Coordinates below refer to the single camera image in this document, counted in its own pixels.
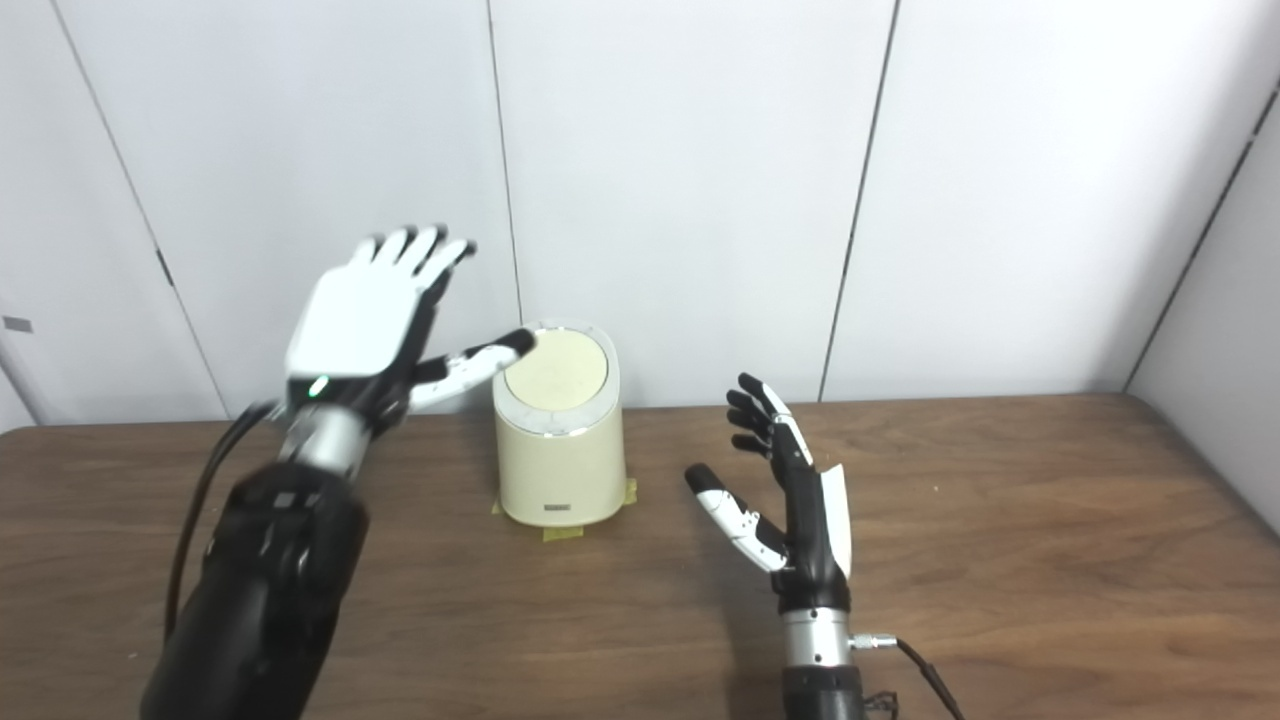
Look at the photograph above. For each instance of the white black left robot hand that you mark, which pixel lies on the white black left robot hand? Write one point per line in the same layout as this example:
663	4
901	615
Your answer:
355	320

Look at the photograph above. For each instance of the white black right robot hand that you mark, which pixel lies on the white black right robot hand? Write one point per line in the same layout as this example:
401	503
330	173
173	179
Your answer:
810	540

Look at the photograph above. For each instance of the cream-colored lidded bin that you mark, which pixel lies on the cream-colored lidded bin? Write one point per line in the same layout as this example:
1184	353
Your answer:
560	470

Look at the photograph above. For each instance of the black wall panel hinge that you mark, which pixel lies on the black wall panel hinge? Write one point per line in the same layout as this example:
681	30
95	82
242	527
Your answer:
163	268

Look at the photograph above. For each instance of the grey wall label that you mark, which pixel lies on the grey wall label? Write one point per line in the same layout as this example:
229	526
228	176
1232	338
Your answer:
18	324

